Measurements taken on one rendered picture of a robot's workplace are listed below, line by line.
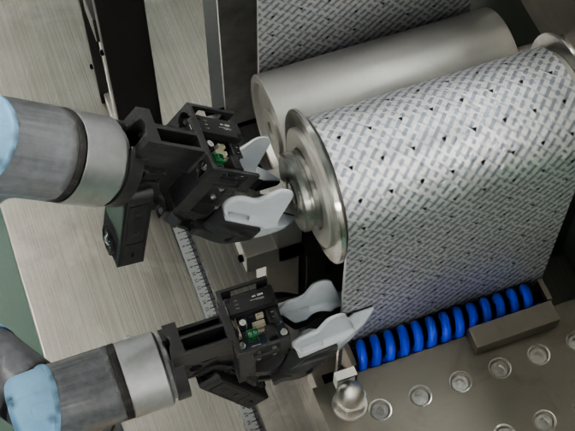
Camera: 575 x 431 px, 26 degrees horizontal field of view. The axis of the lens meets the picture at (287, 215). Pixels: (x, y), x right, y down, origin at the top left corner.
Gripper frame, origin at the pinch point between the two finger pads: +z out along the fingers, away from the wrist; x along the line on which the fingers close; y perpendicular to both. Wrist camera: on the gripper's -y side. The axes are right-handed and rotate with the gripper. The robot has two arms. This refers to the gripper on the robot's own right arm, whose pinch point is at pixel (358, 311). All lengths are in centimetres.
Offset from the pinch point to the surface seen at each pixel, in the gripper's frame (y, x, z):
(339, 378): -3.3, -4.8, -3.9
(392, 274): 6.4, -0.3, 3.0
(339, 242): 17.2, -0.7, -3.1
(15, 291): -109, 75, -38
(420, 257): 8.1, -0.3, 5.8
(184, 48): -19, 52, -3
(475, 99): 22.6, 6.0, 12.3
